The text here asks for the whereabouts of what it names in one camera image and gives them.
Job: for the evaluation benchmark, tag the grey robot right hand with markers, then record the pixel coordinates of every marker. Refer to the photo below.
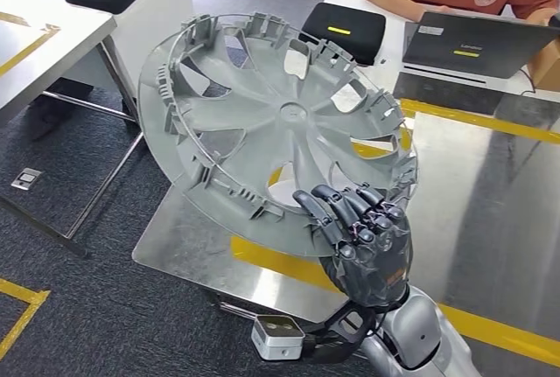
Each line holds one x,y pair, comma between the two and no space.
376,270

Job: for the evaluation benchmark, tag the grey plastic wheel hubcap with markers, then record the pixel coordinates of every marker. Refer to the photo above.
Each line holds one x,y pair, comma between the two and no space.
263,131

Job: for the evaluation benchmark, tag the person's right forearm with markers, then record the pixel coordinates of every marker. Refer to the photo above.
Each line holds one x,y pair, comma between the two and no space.
394,3

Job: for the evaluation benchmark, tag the person's left forearm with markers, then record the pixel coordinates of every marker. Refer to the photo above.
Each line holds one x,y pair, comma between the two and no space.
540,16

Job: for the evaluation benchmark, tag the dark grey laptop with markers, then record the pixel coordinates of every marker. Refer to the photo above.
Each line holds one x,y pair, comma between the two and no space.
472,44

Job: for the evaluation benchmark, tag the brown cardboard box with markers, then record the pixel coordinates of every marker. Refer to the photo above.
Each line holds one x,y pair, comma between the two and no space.
546,67

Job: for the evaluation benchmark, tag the black device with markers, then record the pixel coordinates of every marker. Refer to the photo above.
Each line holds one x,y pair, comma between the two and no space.
555,20

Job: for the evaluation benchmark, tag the yellow floor tape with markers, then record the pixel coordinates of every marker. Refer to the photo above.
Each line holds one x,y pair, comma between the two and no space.
26,305

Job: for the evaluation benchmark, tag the silver floor socket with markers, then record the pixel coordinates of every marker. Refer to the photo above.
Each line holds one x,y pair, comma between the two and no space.
26,179

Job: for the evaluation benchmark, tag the white table metal legs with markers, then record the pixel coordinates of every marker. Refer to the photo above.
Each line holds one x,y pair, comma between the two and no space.
44,55

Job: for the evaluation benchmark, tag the black camera bracket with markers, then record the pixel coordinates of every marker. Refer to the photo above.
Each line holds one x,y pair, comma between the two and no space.
332,339

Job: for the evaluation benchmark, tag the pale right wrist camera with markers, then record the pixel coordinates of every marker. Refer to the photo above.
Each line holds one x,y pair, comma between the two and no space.
280,342

